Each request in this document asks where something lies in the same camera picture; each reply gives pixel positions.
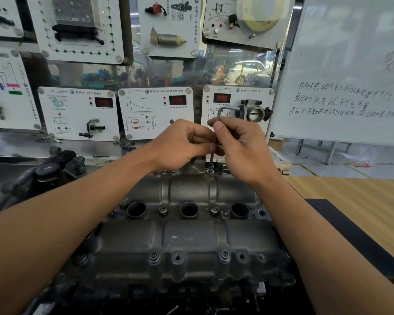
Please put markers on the person's left hand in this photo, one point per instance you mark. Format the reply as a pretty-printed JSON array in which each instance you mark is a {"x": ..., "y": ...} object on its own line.
[{"x": 180, "y": 147}]

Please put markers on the person's right hand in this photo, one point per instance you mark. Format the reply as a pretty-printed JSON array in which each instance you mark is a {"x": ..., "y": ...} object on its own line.
[{"x": 246, "y": 154}]

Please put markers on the silver hex key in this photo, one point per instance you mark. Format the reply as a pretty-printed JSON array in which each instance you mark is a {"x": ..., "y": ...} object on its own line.
[{"x": 230, "y": 108}]

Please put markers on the grey metal engine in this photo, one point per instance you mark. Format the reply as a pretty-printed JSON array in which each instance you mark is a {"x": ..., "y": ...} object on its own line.
[{"x": 190, "y": 239}]

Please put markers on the person's left forearm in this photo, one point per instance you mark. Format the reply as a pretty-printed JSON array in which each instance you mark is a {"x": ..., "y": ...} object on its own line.
[{"x": 52, "y": 242}]

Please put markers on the person's right forearm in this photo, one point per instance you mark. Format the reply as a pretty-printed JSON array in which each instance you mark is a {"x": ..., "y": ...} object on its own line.
[{"x": 331, "y": 252}]

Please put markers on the cardboard box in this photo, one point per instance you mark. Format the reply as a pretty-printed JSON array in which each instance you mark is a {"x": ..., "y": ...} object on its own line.
[{"x": 275, "y": 144}]

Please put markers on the white panel curve graph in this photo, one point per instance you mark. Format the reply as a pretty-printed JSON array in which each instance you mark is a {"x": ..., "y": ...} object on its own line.
[{"x": 180, "y": 114}]

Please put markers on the black throttle body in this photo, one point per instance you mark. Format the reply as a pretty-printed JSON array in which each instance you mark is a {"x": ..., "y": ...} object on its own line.
[{"x": 256, "y": 111}]

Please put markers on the white panel throttle body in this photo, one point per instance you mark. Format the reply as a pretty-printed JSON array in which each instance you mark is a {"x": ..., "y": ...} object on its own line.
[{"x": 210, "y": 91}]

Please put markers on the white panel black lever sensor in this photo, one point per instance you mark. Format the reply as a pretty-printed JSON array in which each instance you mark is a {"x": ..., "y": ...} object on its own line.
[{"x": 75, "y": 114}]

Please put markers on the crumpled white plastic bag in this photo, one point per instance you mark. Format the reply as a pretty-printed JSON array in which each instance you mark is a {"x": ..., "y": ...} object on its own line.
[{"x": 358, "y": 160}]

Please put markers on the white panel brass filter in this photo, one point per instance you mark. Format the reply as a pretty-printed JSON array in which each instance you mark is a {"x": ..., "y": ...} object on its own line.
[{"x": 187, "y": 29}]

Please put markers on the white panel control module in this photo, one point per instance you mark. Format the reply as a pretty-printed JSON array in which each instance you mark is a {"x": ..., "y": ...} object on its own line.
[{"x": 115, "y": 22}]

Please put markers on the yellow blue disc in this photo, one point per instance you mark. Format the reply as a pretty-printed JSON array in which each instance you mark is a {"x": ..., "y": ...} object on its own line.
[{"x": 262, "y": 13}]

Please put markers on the white panel yellow disc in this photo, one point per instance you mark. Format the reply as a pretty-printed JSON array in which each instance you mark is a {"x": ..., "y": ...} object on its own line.
[{"x": 216, "y": 6}]

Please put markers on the large whiteboard on stand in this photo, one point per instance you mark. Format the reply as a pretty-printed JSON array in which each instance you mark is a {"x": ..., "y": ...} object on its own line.
[{"x": 341, "y": 36}]

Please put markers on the white sensor training panel board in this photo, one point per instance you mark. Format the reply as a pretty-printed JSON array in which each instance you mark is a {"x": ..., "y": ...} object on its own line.
[{"x": 19, "y": 144}]

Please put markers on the white panel green red labels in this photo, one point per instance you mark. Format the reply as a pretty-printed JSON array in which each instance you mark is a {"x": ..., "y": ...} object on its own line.
[{"x": 16, "y": 111}]

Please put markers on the clear cased control module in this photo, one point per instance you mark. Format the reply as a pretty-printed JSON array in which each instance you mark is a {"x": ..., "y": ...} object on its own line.
[{"x": 75, "y": 9}]

